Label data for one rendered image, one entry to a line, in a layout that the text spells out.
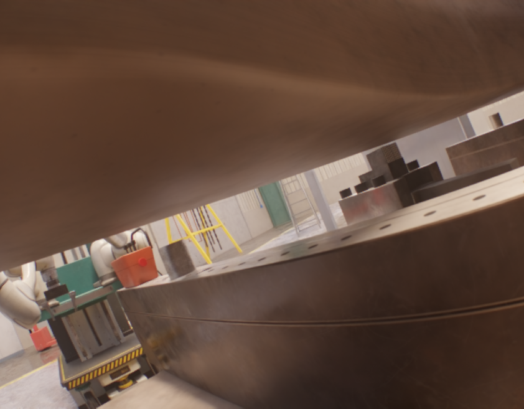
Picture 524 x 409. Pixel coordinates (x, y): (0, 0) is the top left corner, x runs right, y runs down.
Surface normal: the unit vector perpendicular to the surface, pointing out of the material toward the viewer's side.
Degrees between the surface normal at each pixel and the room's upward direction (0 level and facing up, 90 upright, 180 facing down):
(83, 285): 90
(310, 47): 90
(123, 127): 180
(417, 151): 90
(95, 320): 90
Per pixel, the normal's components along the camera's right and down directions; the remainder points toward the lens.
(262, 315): -0.69, 0.26
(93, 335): 0.62, -0.28
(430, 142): -0.45, 0.15
